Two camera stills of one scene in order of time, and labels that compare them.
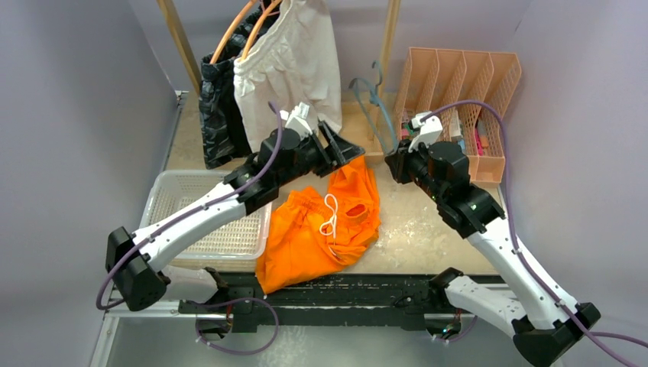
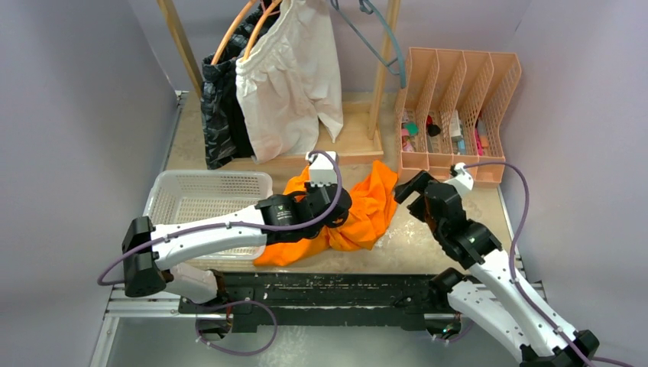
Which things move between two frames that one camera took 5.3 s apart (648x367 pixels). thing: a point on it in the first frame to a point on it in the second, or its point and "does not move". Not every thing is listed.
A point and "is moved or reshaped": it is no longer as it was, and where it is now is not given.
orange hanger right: [270, 5] does not move
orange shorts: [313, 233] is moved or reshaped
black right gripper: [401, 159] to [416, 184]
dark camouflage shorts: [225, 138] does not move
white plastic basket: [238, 242] does not move
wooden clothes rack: [375, 153] does not move
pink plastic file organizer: [436, 78] does not move
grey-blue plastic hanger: [374, 98] to [368, 8]
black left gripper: [336, 154] to [311, 189]
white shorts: [292, 59] does not move
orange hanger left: [219, 46] does not move
